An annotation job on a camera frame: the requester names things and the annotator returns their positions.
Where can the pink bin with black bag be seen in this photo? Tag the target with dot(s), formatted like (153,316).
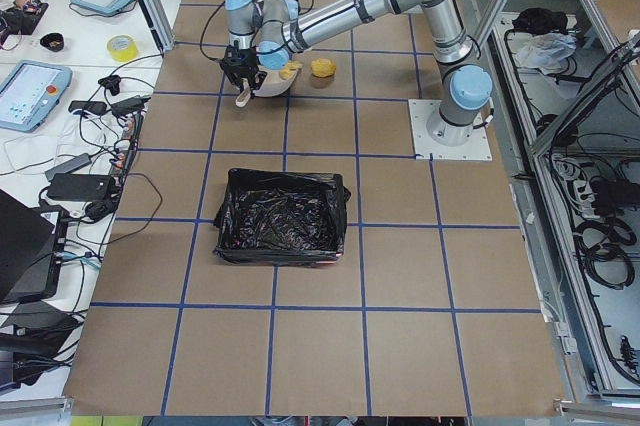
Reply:
(282,218)

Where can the lower teach pendant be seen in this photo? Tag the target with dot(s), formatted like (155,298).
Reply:
(30,92)

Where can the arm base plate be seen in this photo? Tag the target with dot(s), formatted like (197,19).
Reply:
(434,139)

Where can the yellow tape roll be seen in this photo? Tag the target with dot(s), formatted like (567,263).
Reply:
(122,48)

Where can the orange peel piece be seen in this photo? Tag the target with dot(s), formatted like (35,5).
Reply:
(291,69)

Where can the black laptop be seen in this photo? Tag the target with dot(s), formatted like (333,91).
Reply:
(32,243)

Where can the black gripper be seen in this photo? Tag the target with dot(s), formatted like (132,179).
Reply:
(243,67)

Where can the beige plastic dustpan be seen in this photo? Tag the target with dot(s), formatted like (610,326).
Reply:
(274,84)

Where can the yellow crumpled paper ball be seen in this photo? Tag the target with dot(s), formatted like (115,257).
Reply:
(323,68)

